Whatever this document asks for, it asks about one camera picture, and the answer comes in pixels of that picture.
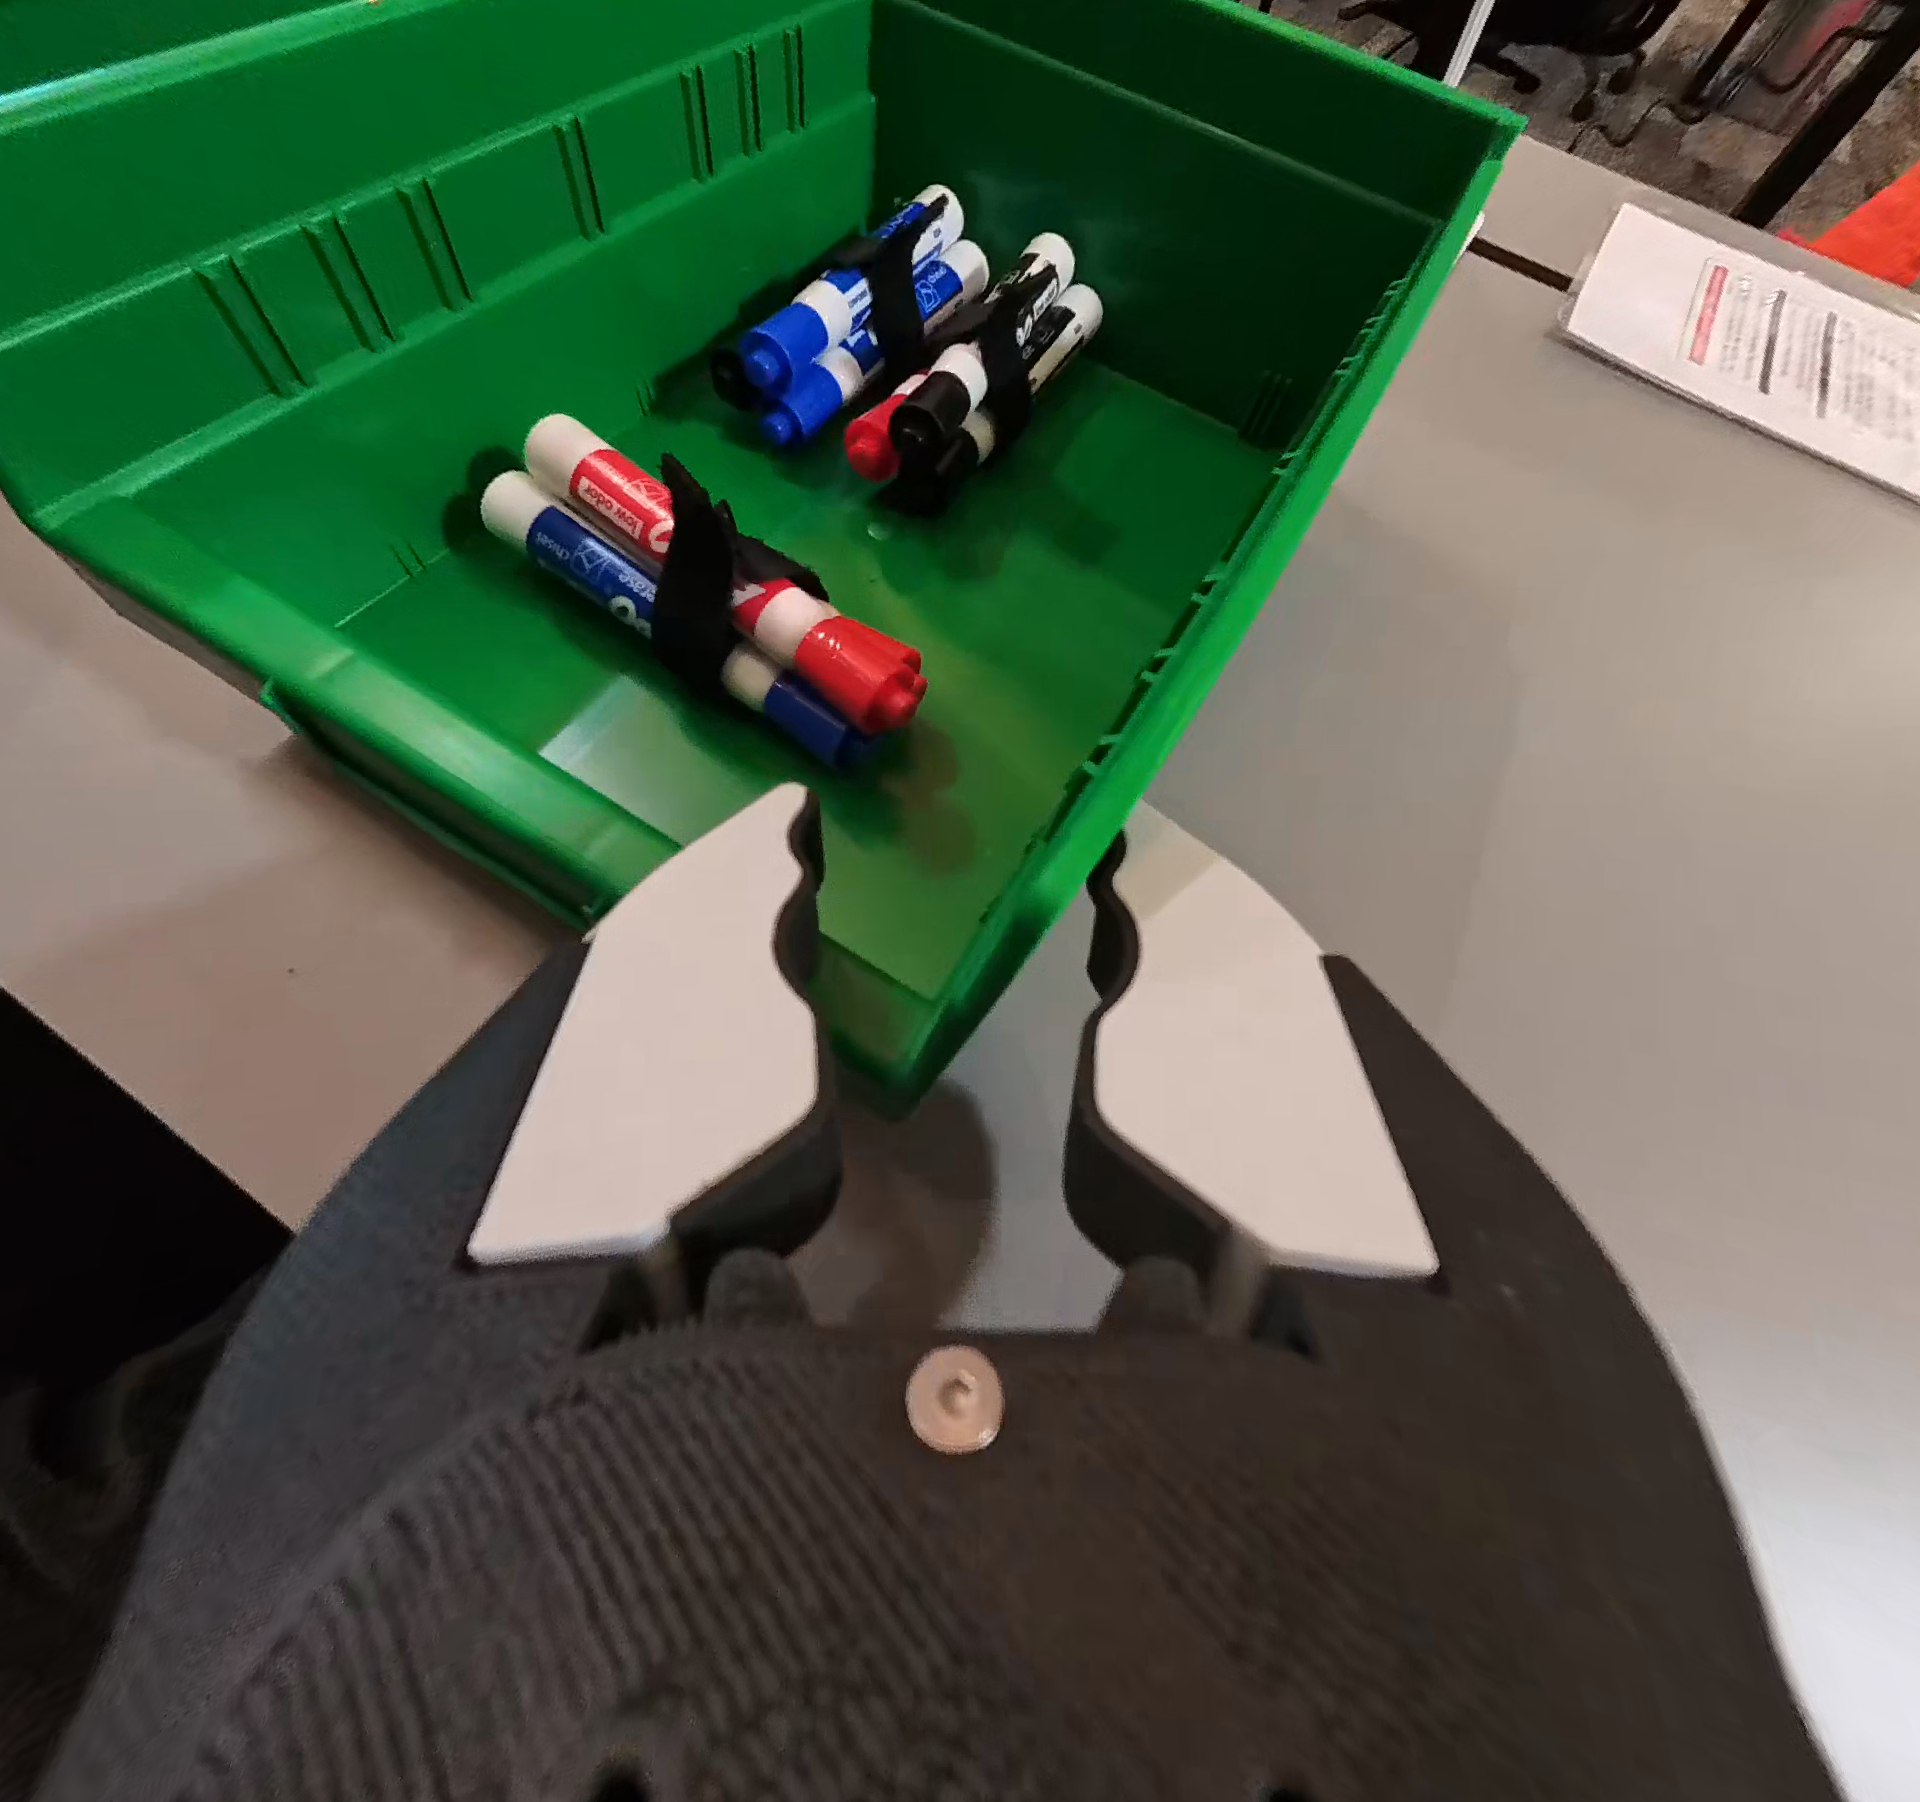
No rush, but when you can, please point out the black fabric strap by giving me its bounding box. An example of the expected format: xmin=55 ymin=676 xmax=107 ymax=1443
xmin=856 ymin=228 xmax=933 ymax=386
xmin=972 ymin=296 xmax=1040 ymax=447

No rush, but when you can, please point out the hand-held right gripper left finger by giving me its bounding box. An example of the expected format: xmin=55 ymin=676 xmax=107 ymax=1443
xmin=470 ymin=782 xmax=834 ymax=1264

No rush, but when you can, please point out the plastic sleeve document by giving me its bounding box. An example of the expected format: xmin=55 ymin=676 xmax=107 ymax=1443
xmin=1561 ymin=201 xmax=1920 ymax=501

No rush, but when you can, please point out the red dry erase marker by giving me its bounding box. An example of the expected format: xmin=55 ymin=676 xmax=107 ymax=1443
xmin=843 ymin=370 xmax=940 ymax=479
xmin=520 ymin=412 xmax=933 ymax=725
xmin=731 ymin=572 xmax=933 ymax=734

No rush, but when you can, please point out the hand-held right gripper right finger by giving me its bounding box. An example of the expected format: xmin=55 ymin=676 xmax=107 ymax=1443
xmin=1064 ymin=805 xmax=1447 ymax=1277

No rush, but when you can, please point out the white desk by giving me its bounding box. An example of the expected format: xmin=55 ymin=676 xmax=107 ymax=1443
xmin=0 ymin=0 xmax=1920 ymax=1802

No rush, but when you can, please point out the red flat object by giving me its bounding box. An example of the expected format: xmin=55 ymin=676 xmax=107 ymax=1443
xmin=1785 ymin=164 xmax=1920 ymax=296

